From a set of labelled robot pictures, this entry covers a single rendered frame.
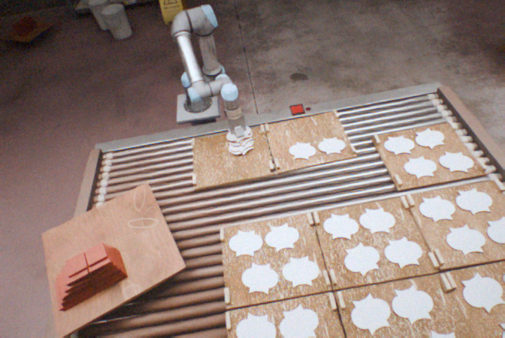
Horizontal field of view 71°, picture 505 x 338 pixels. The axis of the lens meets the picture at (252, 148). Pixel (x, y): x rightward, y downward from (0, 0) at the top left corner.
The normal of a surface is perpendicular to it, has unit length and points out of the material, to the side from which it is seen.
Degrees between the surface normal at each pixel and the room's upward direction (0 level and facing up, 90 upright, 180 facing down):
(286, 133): 0
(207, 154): 0
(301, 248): 0
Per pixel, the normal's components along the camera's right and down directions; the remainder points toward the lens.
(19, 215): -0.12, -0.67
